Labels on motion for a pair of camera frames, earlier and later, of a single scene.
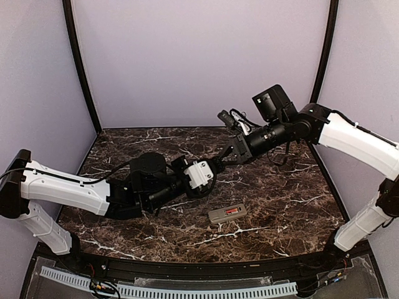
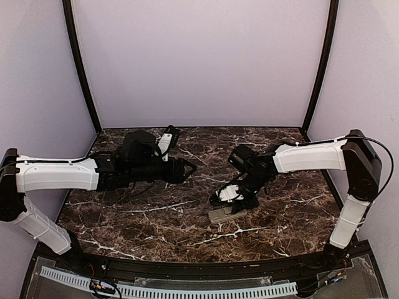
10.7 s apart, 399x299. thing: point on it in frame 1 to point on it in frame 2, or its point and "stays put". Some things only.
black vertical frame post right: x=329 y=48 stays put
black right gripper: x=242 y=149 to x=238 y=205
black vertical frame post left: x=73 y=39 stays put
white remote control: x=227 y=213 stays put
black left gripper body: x=200 y=193 to x=171 y=175
